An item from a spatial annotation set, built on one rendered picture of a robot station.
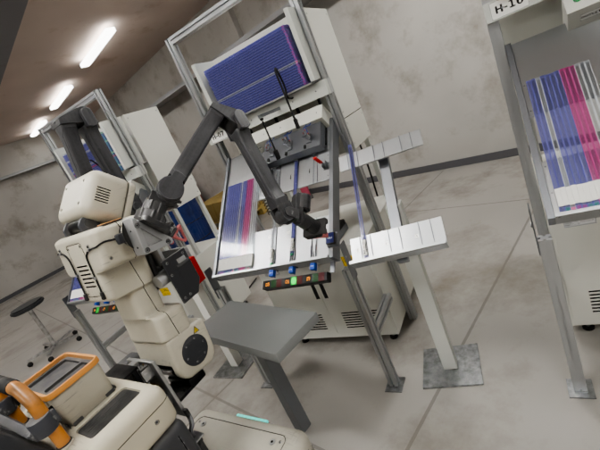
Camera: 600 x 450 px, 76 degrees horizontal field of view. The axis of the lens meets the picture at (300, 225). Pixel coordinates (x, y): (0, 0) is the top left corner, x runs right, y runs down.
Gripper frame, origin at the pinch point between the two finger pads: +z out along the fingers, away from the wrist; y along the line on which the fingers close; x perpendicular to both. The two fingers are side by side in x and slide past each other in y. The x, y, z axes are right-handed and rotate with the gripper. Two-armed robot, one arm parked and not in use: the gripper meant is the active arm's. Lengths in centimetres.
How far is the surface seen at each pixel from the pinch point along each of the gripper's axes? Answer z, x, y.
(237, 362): 66, 42, 106
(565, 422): 53, 65, -65
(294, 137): 1, -56, 20
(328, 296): 55, 10, 33
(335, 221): 8.3, -9.3, 0.8
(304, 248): 7.2, 0.6, 15.4
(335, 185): 8.4, -27.3, 0.8
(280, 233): 6.9, -9.3, 29.3
